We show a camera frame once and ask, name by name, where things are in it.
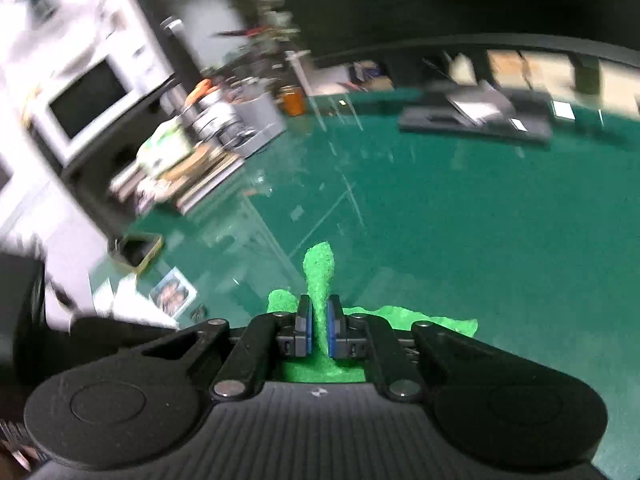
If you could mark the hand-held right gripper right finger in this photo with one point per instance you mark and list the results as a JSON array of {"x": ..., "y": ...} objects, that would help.
[{"x": 332, "y": 325}]

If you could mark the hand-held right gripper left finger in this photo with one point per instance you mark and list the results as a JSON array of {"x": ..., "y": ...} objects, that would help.
[{"x": 307, "y": 325}]

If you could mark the bright green cloth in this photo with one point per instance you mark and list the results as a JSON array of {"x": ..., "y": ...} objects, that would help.
[{"x": 320, "y": 270}]

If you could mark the white paper sheet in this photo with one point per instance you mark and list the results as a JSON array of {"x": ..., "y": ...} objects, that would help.
[{"x": 130, "y": 300}]

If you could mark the yellow-rimmed dark box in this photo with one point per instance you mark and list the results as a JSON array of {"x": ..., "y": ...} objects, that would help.
[{"x": 137, "y": 252}]

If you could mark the printed photo card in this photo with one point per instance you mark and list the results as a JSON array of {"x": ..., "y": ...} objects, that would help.
[{"x": 172, "y": 292}]

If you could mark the stack of books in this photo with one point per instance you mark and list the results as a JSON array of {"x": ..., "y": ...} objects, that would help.
[{"x": 200, "y": 175}]

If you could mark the grey desk organizer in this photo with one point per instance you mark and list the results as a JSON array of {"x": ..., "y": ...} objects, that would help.
[{"x": 260, "y": 125}]

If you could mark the orange jar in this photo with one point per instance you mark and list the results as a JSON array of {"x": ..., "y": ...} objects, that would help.
[{"x": 291, "y": 101}]

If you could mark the green white box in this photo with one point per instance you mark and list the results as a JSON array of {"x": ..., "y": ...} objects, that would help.
[{"x": 165, "y": 145}]

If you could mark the white microwave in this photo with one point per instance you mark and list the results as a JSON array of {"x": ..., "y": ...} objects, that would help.
[{"x": 95, "y": 105}]

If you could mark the black monitor stand base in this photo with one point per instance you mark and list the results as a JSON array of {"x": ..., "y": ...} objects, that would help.
[{"x": 475, "y": 127}]

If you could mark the grey notepad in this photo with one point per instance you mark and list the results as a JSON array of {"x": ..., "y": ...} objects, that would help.
[{"x": 480, "y": 107}]

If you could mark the potted plant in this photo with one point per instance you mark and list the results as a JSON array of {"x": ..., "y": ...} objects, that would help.
[{"x": 260, "y": 25}]

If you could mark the dark glass-door cabinet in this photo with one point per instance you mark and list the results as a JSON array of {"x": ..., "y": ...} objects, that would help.
[{"x": 210, "y": 15}]

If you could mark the olive cylinder container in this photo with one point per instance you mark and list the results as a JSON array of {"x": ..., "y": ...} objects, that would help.
[{"x": 587, "y": 75}]

